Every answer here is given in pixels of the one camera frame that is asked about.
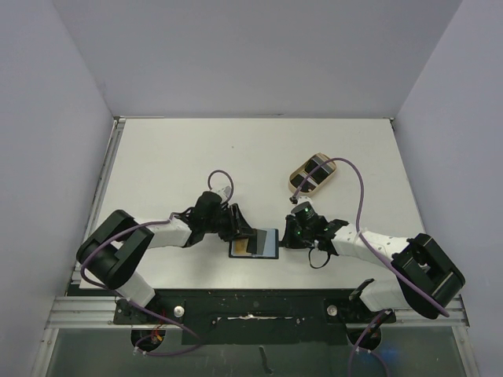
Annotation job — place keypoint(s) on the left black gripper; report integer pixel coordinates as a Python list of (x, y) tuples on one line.
[(237, 227)]

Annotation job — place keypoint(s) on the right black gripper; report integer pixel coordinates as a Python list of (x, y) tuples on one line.
[(291, 236)]

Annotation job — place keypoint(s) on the gold VIP credit card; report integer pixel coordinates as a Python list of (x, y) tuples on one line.
[(239, 248)]

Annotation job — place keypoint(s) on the black leather card holder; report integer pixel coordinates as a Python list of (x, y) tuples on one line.
[(271, 250)]

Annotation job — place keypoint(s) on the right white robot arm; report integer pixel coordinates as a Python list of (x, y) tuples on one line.
[(426, 280)]

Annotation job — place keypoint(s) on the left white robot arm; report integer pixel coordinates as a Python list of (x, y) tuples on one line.
[(110, 256)]

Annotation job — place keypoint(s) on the loose black card in tray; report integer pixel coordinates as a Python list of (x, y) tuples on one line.
[(297, 182)]

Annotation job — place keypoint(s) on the stack of black cards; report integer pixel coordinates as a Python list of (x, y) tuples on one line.
[(319, 169)]

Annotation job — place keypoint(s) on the beige wooden tray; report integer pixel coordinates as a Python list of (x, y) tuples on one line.
[(317, 187)]

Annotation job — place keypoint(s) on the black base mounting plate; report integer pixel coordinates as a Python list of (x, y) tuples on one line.
[(251, 317)]

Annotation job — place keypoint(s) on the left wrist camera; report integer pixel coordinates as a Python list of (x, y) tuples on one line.
[(225, 193)]

